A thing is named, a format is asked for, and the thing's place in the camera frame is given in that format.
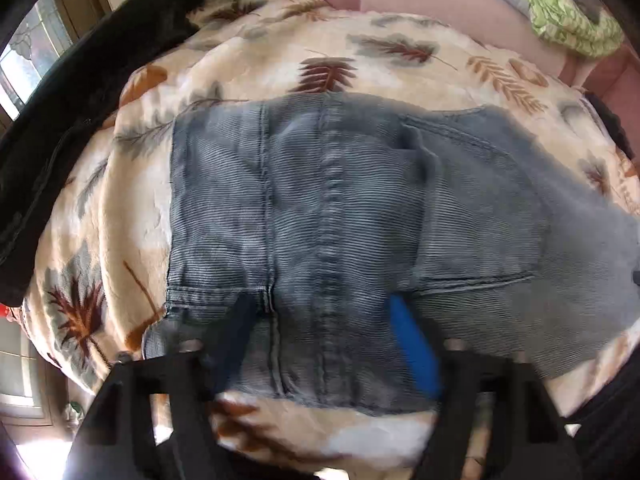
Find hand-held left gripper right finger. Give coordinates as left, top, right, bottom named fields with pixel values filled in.
left=387, top=294, right=583, bottom=480

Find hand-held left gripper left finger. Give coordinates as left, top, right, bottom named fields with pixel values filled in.
left=65, top=294, right=262, bottom=480

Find grey-blue denim jeans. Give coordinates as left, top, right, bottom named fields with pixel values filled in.
left=141, top=91, right=640, bottom=413

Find cream leaf-print blanket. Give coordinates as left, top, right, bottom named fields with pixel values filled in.
left=20, top=0, right=640, bottom=471

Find black garment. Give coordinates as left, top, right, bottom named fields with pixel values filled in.
left=0, top=0, right=213, bottom=307

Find black cloth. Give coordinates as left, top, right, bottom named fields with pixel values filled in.
left=582, top=89, right=640, bottom=181

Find pink sofa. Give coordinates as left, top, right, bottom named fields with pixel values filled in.
left=320, top=0, right=640, bottom=111

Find patterned glass window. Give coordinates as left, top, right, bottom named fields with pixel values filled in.
left=0, top=0, right=76, bottom=123

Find green patterned cloth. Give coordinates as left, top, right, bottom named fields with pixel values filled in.
left=515, top=0, right=625, bottom=58

